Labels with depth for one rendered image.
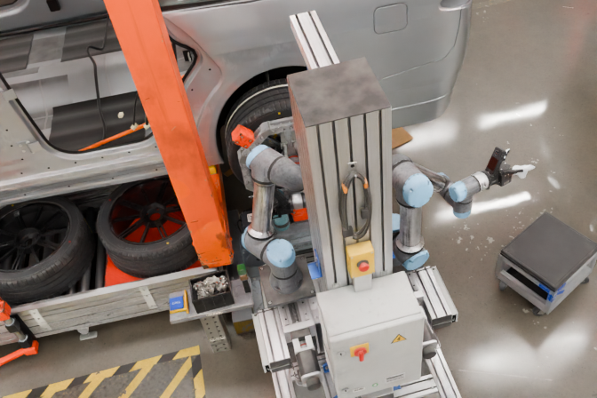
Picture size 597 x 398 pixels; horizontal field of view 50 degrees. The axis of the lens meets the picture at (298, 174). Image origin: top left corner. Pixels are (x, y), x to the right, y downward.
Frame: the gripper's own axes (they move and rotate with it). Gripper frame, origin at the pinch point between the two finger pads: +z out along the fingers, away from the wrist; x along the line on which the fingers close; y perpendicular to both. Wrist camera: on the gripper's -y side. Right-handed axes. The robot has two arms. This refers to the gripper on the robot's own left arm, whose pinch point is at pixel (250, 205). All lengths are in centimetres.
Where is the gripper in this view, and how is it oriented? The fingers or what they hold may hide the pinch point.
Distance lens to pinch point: 296.0
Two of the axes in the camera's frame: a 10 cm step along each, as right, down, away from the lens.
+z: -9.8, 1.6, -0.7
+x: -1.5, -5.7, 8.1
